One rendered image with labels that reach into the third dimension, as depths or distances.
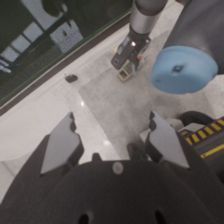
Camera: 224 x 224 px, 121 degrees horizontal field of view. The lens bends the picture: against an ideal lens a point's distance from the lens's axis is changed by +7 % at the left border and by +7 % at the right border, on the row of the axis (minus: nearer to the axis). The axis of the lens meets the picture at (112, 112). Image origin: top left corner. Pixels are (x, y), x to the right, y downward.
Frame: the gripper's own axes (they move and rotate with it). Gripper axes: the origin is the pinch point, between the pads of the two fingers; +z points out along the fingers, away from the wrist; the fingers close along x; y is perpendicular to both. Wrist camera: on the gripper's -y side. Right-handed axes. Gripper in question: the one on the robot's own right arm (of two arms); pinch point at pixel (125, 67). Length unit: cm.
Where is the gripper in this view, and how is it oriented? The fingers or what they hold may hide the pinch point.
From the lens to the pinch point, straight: 48.0
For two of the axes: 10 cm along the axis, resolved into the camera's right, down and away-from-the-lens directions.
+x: -6.8, -7.3, -0.5
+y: 7.4, -6.7, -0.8
